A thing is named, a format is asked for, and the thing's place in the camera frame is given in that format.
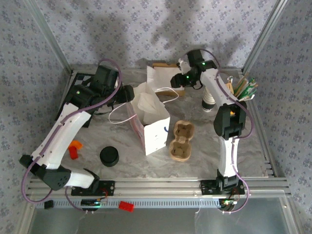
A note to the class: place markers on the white paper carry bag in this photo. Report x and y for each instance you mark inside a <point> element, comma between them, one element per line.
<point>156,136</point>

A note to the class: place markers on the black coffee lid stack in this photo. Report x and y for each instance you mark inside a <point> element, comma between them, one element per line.
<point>109,156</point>

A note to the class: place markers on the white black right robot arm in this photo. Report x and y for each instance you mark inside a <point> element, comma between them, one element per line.
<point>214,85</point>

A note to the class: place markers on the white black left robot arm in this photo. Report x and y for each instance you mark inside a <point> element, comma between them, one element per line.
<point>63,131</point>

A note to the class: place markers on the stacked paper coffee cups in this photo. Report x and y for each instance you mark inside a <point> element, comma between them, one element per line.
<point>208,102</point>

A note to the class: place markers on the black white chessboard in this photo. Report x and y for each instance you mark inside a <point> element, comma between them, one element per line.
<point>83,78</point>

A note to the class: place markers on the flat white paper bag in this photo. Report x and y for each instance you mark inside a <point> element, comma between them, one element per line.
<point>162,64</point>

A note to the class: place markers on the short wooden stir stick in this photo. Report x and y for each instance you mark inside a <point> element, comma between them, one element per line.
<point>229,86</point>

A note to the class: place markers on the long wooden stir stick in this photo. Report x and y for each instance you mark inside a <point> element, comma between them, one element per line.
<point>242,83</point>

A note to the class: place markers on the green white sachet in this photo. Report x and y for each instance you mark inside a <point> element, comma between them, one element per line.
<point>252,93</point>
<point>251,85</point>

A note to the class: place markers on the brown pulp cup carrier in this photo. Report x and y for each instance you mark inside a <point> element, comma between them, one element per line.
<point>180,151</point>

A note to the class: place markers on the red orange plastic piece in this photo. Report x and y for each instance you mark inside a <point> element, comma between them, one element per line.
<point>73,153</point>

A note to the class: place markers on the small led circuit board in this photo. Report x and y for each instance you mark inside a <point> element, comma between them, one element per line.
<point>93,202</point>
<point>229,202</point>

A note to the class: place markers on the red toy brick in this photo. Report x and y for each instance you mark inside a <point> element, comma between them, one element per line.
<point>126,206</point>

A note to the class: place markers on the small black block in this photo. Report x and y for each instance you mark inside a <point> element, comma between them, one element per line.
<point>48,204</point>

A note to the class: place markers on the thin aluminium frame rail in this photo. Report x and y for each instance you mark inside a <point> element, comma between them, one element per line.
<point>231,69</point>

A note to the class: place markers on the aluminium frame post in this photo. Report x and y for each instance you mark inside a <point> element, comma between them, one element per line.
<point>264,36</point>
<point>52,40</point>

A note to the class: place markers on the wide aluminium base rail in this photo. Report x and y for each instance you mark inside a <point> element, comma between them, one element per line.
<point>158,185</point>

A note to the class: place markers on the stepped aluminium frame rail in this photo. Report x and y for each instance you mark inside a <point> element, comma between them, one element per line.
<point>268,165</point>

